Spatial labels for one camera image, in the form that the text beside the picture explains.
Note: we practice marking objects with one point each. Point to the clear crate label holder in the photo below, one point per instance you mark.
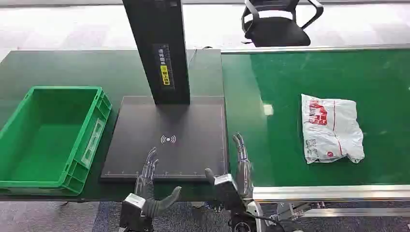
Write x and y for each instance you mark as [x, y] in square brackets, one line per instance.
[93, 142]

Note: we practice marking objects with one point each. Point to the green conveyor belt with aluminium frame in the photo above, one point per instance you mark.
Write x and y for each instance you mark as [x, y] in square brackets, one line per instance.
[320, 73]

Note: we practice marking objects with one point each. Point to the yellow warning label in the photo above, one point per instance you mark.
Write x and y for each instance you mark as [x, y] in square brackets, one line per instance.
[165, 75]

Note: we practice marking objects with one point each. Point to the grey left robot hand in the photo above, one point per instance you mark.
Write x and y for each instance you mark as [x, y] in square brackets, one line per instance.
[145, 205]

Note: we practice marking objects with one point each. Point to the white plastic parcel bag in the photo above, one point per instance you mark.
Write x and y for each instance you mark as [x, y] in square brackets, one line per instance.
[331, 128]

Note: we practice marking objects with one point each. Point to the green plastic crate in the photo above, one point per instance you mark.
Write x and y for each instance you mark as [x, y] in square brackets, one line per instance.
[48, 141]

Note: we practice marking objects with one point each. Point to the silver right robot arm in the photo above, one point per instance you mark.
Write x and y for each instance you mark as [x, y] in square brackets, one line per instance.
[250, 219]

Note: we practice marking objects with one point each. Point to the black flat scanner base plate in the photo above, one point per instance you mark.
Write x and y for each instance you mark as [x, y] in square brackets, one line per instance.
[179, 150]

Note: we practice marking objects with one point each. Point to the black office chair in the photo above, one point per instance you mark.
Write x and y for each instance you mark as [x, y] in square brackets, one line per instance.
[275, 28]

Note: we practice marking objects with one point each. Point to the black scanner column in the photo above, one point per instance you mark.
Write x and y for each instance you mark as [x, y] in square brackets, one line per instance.
[158, 51]

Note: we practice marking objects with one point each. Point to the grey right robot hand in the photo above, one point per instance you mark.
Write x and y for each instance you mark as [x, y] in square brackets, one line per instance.
[229, 190]

